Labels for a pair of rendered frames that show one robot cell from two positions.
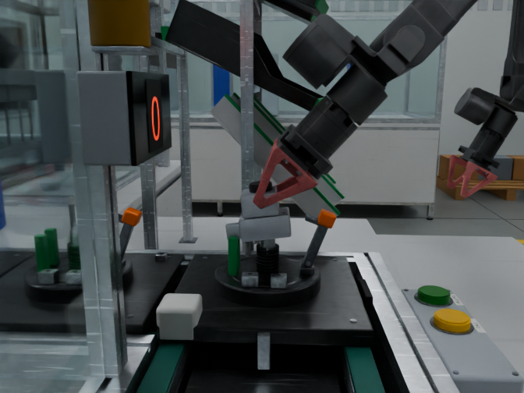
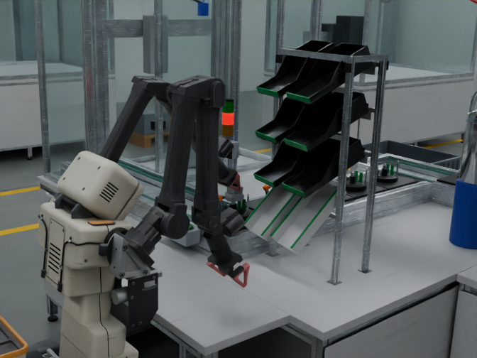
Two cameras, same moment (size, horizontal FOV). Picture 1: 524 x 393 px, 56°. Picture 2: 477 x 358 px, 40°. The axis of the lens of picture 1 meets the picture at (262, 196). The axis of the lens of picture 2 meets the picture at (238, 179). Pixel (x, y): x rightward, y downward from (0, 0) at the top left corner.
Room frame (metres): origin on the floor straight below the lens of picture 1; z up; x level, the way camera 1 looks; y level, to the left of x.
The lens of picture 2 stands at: (2.46, -1.72, 1.84)
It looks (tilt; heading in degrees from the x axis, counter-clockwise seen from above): 16 degrees down; 137
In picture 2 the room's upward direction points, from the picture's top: 2 degrees clockwise
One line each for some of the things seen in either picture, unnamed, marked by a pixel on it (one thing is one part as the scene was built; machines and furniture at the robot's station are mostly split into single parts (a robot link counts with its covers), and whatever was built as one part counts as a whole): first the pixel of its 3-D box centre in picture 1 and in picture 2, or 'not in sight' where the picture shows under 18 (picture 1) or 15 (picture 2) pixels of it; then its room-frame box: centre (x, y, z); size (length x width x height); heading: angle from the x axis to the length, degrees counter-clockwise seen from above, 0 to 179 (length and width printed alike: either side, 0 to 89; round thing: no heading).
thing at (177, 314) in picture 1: (179, 316); not in sight; (0.52, 0.09, 0.97); 0.05 x 0.05 x 0.04; 88
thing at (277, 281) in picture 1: (278, 280); not in sight; (0.56, -0.02, 1.00); 0.02 x 0.01 x 0.02; 88
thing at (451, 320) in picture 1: (451, 323); not in sight; (0.52, -0.22, 0.96); 0.04 x 0.04 x 0.02
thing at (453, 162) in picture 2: not in sight; (403, 167); (0.08, 2.07, 0.73); 0.62 x 0.42 x 0.23; 178
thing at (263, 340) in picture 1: (263, 350); not in sight; (0.49, 0.00, 0.95); 0.01 x 0.01 x 0.04; 88
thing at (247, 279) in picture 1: (249, 279); not in sight; (0.56, 0.01, 1.00); 0.02 x 0.01 x 0.02; 88
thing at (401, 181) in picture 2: not in sight; (384, 170); (0.66, 0.98, 1.01); 0.24 x 0.24 x 0.13; 88
